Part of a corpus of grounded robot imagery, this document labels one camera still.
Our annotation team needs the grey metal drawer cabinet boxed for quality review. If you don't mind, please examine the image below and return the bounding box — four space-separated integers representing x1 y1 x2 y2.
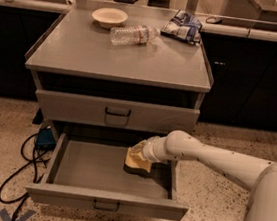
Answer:
7 0 223 221

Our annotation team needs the yellow sponge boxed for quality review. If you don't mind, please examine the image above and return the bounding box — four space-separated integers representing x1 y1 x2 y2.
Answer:
123 148 152 178

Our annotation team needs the blue tape floor marker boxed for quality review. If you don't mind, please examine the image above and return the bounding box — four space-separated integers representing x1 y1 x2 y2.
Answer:
0 205 38 221

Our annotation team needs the blue power box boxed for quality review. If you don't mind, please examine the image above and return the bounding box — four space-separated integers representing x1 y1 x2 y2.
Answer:
35 127 56 150

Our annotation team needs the open grey middle drawer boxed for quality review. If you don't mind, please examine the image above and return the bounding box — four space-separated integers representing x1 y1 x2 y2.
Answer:
26 134 189 221

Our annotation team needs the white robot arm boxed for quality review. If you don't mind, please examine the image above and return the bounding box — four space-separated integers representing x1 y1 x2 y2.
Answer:
125 130 277 221

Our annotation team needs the blue white snack bag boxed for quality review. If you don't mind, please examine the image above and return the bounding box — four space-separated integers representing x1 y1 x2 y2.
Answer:
160 10 202 44

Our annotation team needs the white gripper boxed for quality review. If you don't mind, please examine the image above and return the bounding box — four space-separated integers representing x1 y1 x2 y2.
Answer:
130 136 168 163

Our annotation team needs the closed grey upper drawer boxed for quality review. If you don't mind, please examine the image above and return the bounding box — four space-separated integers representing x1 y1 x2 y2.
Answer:
36 89 200 134

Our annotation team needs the white paper bowl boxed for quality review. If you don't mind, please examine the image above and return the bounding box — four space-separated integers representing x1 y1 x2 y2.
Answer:
92 7 128 29

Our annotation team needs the clear plastic water bottle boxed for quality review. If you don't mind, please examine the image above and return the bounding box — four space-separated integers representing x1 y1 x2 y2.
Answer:
110 25 160 46

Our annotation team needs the black cable on ledge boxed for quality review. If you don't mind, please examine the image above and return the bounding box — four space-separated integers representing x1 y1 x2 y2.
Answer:
204 15 224 26

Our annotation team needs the black floor cable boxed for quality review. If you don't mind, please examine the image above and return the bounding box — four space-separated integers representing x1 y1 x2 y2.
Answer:
0 128 55 221

